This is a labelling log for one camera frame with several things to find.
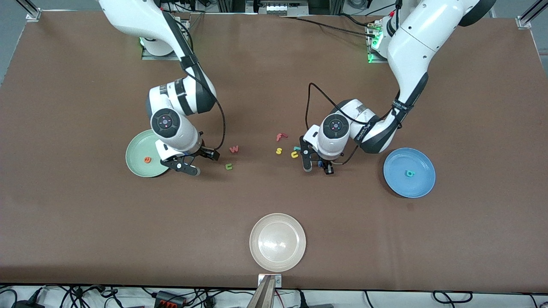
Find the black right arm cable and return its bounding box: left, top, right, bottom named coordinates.
left=171, top=13, right=226, bottom=151

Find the blue plate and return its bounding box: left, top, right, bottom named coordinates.
left=383, top=148, right=436, bottom=198

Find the black orange power strip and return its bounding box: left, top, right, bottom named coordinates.
left=154, top=291, right=188, bottom=307

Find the beige plate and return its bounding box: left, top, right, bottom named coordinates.
left=249, top=213, right=307, bottom=272

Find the black looped floor cable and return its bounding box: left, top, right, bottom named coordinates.
left=432, top=291, right=474, bottom=305

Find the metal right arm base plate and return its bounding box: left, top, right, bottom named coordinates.
left=141, top=15, right=191, bottom=60

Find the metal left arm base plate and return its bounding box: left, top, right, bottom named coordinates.
left=367, top=24, right=389, bottom=65

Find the black cable on table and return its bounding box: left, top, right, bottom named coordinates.
left=278, top=15, right=378, bottom=38

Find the grey metal device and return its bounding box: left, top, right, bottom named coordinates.
left=246, top=0, right=309, bottom=16

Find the grey camera mount bar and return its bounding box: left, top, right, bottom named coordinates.
left=247, top=276, right=275, bottom=308

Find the black tangled floor cable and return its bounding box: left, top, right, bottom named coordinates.
left=56, top=285, right=122, bottom=308

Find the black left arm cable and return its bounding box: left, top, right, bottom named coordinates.
left=305, top=83, right=405, bottom=166

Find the green plate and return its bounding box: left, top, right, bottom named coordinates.
left=125, top=129, right=172, bottom=178

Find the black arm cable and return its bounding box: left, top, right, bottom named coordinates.
left=171, top=13, right=226, bottom=151
left=305, top=83, right=405, bottom=166

